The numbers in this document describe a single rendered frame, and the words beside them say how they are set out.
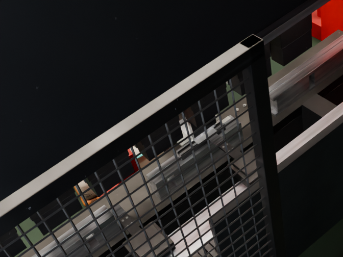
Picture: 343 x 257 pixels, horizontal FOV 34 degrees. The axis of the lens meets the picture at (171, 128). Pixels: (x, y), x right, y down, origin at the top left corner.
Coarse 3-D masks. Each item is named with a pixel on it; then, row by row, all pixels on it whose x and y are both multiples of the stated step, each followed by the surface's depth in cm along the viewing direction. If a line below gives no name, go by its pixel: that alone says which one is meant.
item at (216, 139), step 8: (216, 136) 193; (216, 144) 191; (224, 144) 190; (232, 152) 187; (240, 152) 186; (248, 152) 182; (240, 160) 180; (248, 160) 179; (232, 168) 180; (240, 168) 178; (248, 168) 177; (256, 168) 176; (240, 176) 177; (256, 176) 176
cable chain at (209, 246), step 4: (212, 240) 161; (208, 244) 160; (212, 244) 160; (208, 248) 159; (200, 252) 159; (212, 252) 158; (216, 252) 158; (192, 256) 159; (196, 256) 158; (200, 256) 158; (208, 256) 157; (212, 256) 158
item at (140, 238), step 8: (120, 208) 180; (128, 216) 177; (128, 224) 175; (136, 224) 175; (152, 224) 170; (136, 232) 172; (152, 232) 168; (160, 232) 169; (136, 240) 167; (144, 240) 166; (152, 240) 166; (160, 240) 165; (168, 240) 166; (128, 248) 167; (144, 248) 164; (160, 248) 165; (168, 248) 165; (152, 256) 163
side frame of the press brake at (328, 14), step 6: (336, 0) 231; (342, 0) 228; (324, 6) 239; (330, 6) 236; (336, 6) 233; (342, 6) 230; (324, 12) 242; (330, 12) 238; (336, 12) 235; (342, 12) 232; (324, 18) 244; (330, 18) 241; (336, 18) 237; (342, 18) 234; (324, 24) 246; (330, 24) 243; (336, 24) 240; (342, 24) 236; (324, 30) 248; (330, 30) 245; (336, 30) 242; (342, 30) 238; (324, 36) 251
